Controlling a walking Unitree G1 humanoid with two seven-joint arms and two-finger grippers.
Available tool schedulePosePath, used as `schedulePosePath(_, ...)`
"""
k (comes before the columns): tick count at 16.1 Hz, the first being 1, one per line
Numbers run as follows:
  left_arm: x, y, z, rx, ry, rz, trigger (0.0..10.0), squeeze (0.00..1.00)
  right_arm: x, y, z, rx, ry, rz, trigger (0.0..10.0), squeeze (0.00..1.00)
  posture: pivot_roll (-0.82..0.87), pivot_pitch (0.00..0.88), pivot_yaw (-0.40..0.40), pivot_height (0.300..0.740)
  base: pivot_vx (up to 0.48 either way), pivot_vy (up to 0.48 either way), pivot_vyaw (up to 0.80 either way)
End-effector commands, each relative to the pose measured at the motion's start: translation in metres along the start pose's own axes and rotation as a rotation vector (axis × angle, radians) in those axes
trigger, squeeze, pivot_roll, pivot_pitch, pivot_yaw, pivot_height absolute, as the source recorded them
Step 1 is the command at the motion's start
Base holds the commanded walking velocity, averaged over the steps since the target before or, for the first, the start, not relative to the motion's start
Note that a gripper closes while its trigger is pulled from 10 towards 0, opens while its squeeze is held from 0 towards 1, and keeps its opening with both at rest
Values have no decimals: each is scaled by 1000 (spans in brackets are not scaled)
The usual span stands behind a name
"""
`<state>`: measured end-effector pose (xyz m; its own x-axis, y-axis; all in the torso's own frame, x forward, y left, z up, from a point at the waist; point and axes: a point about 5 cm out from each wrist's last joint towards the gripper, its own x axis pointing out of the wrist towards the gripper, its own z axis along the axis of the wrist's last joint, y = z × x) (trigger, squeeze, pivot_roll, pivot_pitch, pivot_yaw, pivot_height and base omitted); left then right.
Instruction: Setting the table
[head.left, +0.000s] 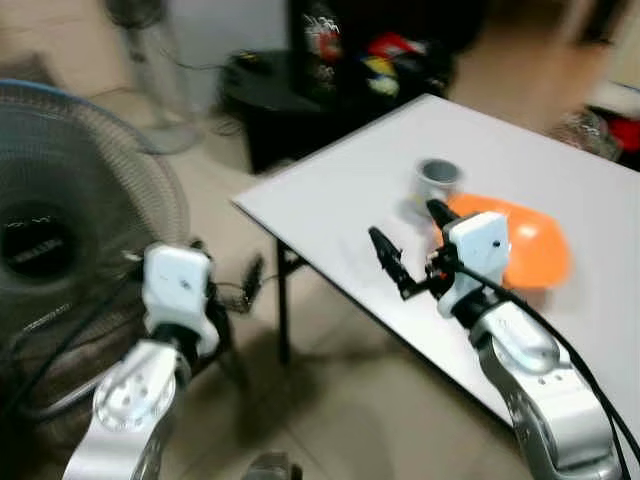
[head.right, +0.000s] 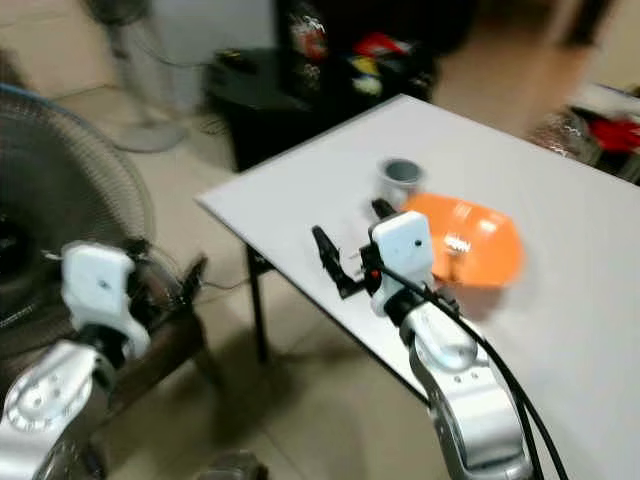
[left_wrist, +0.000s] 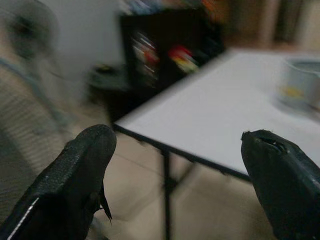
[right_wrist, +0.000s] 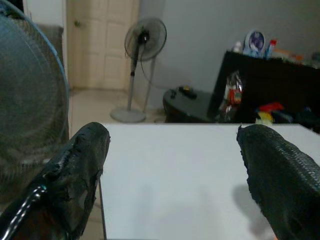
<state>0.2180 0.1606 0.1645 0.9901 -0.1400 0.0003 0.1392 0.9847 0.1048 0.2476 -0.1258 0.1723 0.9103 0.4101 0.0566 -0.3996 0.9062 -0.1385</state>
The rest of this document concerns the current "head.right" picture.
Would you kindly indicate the grey robot foot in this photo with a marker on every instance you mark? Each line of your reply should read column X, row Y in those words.
column 235, row 467

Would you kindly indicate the black side table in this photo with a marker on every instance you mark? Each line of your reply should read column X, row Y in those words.
column 260, row 100

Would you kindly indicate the orange plastic bowl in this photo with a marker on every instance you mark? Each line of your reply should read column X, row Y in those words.
column 480, row 245

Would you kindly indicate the grey cup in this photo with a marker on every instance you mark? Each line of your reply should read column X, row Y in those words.
column 400, row 180

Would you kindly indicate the red object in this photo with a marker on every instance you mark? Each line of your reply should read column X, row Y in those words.
column 618, row 133

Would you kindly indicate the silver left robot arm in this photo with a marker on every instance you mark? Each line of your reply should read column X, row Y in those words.
column 45, row 400

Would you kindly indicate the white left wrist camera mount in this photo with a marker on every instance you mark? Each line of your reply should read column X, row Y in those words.
column 98, row 290

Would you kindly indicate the black bag with red print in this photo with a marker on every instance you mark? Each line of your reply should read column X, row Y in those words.
column 304, row 45

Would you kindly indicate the white table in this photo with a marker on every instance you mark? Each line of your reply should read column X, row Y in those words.
column 310, row 180

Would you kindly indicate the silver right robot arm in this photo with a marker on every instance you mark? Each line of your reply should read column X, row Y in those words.
column 470, row 400

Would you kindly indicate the red and yellow packet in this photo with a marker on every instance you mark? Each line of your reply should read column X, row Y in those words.
column 378, row 60

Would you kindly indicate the white standing fan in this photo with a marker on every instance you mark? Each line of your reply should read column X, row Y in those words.
column 130, row 70

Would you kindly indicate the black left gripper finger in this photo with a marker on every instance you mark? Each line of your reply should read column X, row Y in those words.
column 194, row 278

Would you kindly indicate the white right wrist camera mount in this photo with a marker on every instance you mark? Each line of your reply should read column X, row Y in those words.
column 402, row 255

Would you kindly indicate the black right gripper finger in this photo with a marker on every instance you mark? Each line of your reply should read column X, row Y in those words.
column 382, row 209
column 332, row 258

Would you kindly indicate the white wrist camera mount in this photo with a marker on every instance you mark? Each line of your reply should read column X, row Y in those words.
column 402, row 255
column 98, row 290

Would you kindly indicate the large grey floor fan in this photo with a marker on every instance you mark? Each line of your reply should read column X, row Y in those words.
column 50, row 180

